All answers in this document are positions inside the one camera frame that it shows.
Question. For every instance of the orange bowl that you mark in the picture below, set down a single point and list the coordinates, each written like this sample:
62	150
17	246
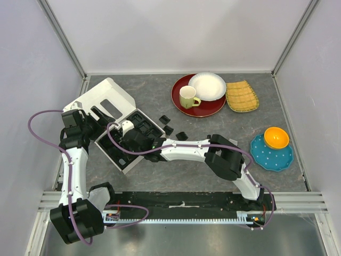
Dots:
276	138

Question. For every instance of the small oil bottle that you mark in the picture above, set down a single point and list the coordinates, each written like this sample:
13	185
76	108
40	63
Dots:
122	162

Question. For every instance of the blue dotted plate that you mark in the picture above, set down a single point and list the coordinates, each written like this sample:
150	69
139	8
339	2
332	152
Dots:
268	158

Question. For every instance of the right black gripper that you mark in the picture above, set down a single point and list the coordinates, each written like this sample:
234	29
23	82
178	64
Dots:
125	146

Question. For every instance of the black silver hair clipper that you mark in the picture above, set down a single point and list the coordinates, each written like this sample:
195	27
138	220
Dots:
233	142

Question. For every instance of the white paper plate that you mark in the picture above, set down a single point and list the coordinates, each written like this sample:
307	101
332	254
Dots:
208	86

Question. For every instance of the woven bamboo tray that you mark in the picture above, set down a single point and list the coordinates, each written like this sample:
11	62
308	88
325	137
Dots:
240	97

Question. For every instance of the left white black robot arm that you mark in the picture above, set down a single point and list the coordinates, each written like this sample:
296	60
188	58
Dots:
78	216

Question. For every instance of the yellow-green mug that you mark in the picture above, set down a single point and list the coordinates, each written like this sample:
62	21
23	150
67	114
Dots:
188	97

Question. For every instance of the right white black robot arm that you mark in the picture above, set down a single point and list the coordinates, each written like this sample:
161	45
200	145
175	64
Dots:
224	158

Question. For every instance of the red round plate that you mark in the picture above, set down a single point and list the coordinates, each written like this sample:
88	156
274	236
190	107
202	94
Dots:
205	109

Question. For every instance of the white cable duct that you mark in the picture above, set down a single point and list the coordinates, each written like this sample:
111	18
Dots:
111	217

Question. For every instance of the white clipper kit box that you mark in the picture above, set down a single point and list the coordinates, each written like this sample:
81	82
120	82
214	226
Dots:
115	102

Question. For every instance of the black comb guard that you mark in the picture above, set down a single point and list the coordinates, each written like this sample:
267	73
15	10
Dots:
182	136
164	119
168	130

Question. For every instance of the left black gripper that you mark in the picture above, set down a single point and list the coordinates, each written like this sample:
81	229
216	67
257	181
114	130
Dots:
103	117

